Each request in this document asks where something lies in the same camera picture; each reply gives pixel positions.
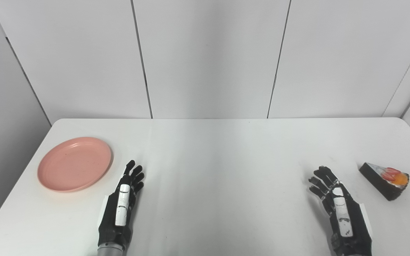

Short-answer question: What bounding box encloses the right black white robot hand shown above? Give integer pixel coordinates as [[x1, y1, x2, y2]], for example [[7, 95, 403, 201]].
[[308, 166, 373, 256]]

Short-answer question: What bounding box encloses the pink round plate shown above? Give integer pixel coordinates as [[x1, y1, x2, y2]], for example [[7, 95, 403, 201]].
[[37, 137, 113, 193]]

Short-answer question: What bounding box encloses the chocolate cake slice with fruit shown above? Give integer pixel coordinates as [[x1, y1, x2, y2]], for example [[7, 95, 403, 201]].
[[359, 162, 410, 201]]

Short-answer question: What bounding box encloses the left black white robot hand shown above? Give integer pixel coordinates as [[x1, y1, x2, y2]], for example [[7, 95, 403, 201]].
[[98, 160, 145, 246]]

